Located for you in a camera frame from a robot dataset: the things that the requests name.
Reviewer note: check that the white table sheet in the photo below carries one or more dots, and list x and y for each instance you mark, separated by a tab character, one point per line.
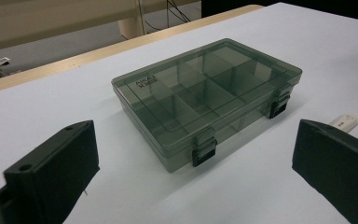
323	46

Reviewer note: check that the light wooden table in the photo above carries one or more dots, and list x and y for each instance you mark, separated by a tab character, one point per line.
74	60

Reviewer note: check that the black curtain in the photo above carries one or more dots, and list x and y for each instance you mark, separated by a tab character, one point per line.
292	4

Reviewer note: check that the small white plastic piece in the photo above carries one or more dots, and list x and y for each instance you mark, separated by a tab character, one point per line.
346	122

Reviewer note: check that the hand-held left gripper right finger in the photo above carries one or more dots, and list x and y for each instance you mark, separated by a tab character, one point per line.
338	165

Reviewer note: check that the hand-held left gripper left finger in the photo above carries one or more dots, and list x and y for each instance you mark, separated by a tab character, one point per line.
52	174

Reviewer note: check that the beige desk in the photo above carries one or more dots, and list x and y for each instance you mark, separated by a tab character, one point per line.
43	18

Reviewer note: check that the smoky clear compartment box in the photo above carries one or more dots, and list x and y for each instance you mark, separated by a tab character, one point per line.
199	93

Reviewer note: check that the white floor socket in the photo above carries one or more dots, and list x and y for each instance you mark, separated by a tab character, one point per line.
3	61

